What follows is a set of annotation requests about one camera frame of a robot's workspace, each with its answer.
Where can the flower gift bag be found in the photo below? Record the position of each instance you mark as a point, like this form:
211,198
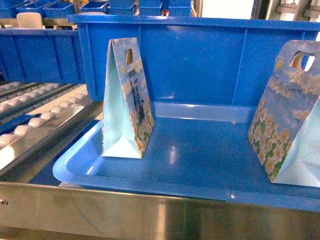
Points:
128,119
285,130

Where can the white roller conveyor track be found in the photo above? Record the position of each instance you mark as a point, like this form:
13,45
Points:
45,121

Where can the blue plastic tray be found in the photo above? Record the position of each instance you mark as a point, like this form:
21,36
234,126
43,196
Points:
199,151

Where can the large blue crate behind tray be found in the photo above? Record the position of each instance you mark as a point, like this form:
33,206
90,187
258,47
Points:
194,60

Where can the blue crate at left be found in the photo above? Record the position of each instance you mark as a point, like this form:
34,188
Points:
41,56

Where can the steel shelf front rail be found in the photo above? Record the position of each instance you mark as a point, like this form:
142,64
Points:
40,212

